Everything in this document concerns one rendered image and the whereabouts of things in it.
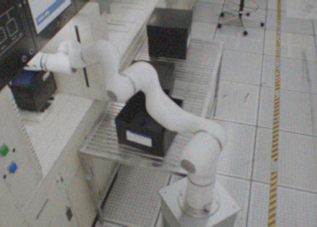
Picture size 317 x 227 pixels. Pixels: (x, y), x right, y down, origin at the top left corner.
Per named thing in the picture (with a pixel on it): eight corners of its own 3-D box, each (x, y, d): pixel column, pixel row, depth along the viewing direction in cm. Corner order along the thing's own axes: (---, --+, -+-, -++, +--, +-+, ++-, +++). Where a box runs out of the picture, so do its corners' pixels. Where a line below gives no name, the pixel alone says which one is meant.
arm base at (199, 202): (227, 206, 152) (233, 181, 139) (193, 225, 145) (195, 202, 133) (203, 176, 164) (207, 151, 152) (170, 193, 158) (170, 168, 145)
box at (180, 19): (186, 60, 239) (188, 28, 222) (146, 56, 244) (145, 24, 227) (191, 40, 259) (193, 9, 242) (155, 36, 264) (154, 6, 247)
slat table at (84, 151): (184, 245, 217) (190, 174, 165) (99, 224, 229) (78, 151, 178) (215, 114, 309) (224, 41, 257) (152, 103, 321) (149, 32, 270)
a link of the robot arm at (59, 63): (50, 49, 160) (44, 66, 157) (74, 52, 157) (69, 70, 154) (57, 57, 167) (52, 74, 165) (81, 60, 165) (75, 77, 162)
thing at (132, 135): (117, 142, 182) (113, 119, 171) (139, 110, 201) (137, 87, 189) (164, 157, 174) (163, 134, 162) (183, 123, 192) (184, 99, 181)
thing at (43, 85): (38, 121, 175) (20, 71, 154) (5, 114, 179) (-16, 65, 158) (60, 92, 192) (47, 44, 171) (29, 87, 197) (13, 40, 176)
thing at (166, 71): (170, 103, 205) (170, 85, 196) (123, 99, 209) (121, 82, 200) (176, 74, 227) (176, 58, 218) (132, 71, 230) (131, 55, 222)
